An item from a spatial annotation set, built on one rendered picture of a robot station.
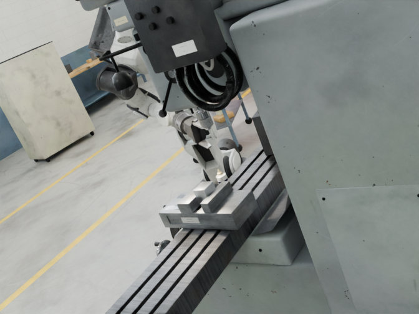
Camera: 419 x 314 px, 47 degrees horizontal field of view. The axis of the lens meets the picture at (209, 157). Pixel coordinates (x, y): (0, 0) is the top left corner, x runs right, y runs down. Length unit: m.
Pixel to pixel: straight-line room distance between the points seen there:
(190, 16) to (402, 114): 0.55
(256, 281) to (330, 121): 0.82
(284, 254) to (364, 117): 0.65
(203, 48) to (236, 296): 1.13
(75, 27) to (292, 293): 10.02
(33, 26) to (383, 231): 9.82
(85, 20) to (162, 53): 10.37
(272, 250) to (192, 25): 0.87
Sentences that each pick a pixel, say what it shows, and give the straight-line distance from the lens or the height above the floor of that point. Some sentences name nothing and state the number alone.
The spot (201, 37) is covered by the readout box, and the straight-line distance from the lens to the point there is 1.20.
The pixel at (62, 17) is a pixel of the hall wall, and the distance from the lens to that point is 11.26.
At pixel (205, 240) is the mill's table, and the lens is 1.69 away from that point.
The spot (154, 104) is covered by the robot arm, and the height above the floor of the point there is 1.24.
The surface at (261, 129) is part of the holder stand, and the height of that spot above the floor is 1.03.
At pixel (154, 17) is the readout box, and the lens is 1.26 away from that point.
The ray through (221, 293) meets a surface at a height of 0.53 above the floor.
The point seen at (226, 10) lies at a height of 1.59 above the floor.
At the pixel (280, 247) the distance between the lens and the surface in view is 1.72.
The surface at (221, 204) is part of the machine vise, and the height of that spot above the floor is 0.97.
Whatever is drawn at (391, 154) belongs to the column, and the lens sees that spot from 1.30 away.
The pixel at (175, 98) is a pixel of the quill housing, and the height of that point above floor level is 1.36.
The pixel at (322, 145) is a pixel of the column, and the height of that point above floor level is 1.19.
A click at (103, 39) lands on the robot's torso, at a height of 1.61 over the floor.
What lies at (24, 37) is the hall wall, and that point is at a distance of 10.58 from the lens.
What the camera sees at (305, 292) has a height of 0.58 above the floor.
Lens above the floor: 1.71
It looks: 20 degrees down
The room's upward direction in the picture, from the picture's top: 23 degrees counter-clockwise
